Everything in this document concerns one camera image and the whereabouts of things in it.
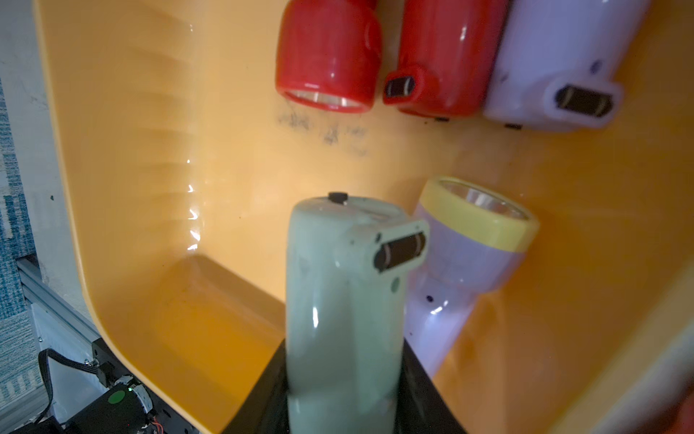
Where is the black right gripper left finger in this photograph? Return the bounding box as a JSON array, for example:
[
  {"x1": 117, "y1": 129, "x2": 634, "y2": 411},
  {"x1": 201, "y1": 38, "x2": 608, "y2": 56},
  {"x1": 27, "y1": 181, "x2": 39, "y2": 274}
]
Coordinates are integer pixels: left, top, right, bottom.
[{"x1": 222, "y1": 340, "x2": 289, "y2": 434}]

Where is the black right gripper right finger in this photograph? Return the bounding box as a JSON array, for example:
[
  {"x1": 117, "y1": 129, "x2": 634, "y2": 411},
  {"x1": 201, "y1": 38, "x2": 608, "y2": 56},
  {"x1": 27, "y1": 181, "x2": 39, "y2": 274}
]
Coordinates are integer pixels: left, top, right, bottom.
[{"x1": 398, "y1": 340, "x2": 467, "y2": 434}]

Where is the mint green flashlight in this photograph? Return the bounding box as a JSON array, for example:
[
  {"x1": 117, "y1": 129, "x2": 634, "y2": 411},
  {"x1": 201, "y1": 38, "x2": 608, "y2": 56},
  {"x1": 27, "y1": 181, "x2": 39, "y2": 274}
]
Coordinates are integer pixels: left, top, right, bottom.
[{"x1": 286, "y1": 192, "x2": 429, "y2": 433}]

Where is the yellow plastic storage tray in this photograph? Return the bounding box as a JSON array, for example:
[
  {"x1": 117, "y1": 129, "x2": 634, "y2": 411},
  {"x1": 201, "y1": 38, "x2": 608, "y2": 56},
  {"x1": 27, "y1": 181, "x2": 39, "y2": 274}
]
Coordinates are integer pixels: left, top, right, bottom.
[{"x1": 34, "y1": 1, "x2": 693, "y2": 433}]

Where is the red flashlight one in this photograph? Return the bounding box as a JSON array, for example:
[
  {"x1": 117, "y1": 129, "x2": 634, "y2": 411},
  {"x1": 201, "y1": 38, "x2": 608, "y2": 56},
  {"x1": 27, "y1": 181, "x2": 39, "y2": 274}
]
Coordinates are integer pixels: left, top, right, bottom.
[{"x1": 383, "y1": 0, "x2": 510, "y2": 119}]

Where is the red flashlight two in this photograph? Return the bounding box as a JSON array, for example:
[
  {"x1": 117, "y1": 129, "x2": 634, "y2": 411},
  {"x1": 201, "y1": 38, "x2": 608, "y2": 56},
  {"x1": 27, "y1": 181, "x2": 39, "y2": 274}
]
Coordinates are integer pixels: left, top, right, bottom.
[{"x1": 276, "y1": 0, "x2": 382, "y2": 114}]

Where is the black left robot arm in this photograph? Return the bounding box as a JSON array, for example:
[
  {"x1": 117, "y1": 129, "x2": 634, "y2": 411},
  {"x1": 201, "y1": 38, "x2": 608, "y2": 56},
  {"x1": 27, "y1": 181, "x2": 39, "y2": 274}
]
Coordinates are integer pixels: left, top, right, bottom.
[{"x1": 14, "y1": 338, "x2": 199, "y2": 433}]

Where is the aluminium front rail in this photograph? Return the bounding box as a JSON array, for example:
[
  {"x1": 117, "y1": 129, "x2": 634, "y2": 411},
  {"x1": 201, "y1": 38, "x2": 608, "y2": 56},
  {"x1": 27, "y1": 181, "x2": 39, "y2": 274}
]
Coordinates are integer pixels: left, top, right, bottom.
[{"x1": 16, "y1": 257, "x2": 100, "y2": 365}]

